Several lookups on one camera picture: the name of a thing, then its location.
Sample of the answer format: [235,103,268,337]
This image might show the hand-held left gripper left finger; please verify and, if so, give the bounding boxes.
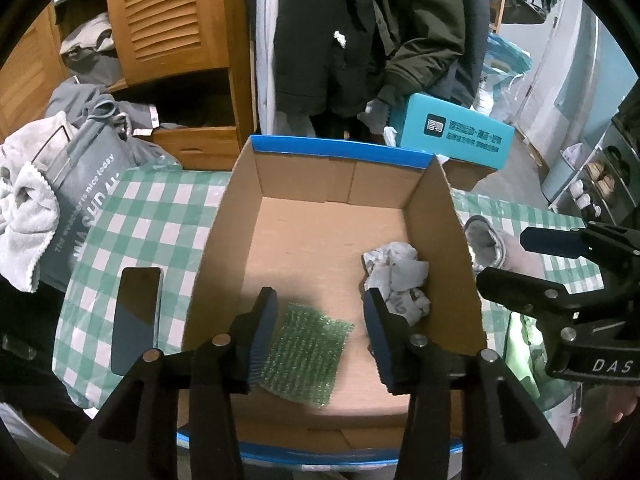
[70,286,279,480]

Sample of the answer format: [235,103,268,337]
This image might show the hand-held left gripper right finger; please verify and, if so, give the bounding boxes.
[362,287,581,480]

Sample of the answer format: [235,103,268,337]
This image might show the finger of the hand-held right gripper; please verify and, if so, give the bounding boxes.
[476,267,601,331]
[520,222,640,281]

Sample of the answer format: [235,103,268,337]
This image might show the grey fleece sock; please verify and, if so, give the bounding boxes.
[464,215,546,278]

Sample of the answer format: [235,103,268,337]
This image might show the green mesh scrubber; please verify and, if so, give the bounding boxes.
[260,302,355,408]

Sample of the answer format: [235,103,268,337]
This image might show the grey cloth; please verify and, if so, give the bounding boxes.
[361,241,432,326]

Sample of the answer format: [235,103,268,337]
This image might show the cardboard box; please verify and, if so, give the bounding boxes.
[177,135,493,466]

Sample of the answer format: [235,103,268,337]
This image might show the person's right hand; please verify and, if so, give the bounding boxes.
[609,385,640,426]

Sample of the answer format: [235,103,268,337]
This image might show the shoe rack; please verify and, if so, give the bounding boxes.
[555,95,640,226]

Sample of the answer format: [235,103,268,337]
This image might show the black smartphone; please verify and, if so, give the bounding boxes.
[110,267,165,377]

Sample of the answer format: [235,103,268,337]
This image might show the teal box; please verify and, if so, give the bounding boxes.
[389,92,516,171]

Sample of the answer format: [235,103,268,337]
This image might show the green white checkered tablecloth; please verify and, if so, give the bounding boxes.
[52,162,608,413]

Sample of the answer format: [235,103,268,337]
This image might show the blue plastic bag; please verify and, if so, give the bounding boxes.
[482,35,533,111]

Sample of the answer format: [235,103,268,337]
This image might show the wooden wardrobe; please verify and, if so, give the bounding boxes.
[0,0,258,171]

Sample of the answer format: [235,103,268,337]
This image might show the light grey glove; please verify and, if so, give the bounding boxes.
[357,97,401,148]

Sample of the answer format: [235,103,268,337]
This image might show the grey printed tote bag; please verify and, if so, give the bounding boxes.
[37,120,166,293]

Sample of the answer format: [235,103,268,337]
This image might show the dark cloth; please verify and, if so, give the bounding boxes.
[0,280,76,411]

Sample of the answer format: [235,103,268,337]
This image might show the olive jacket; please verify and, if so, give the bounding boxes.
[370,0,468,106]

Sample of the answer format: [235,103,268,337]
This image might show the white hanging garment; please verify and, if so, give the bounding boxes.
[255,0,281,136]

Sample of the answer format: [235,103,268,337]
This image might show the white towel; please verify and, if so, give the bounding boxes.
[0,110,81,293]

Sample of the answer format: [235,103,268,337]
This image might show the black coat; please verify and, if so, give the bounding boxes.
[272,0,381,116]

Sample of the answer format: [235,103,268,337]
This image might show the grey hoodie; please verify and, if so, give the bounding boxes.
[45,82,161,136]

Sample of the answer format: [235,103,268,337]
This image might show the folded grey clothes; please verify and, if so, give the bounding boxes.
[52,0,121,88]

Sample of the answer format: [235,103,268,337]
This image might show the wooden louvered door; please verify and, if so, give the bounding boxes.
[105,0,251,88]

